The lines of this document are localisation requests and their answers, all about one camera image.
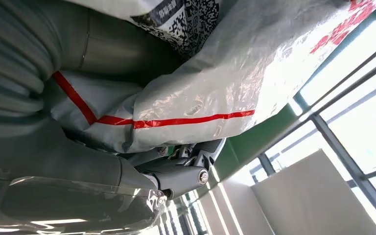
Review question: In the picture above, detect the white partition panel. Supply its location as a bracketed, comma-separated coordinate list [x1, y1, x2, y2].
[199, 178, 275, 235]
[251, 149, 376, 235]

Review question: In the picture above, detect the grey window frame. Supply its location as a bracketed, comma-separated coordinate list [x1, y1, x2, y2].
[249, 35, 376, 235]

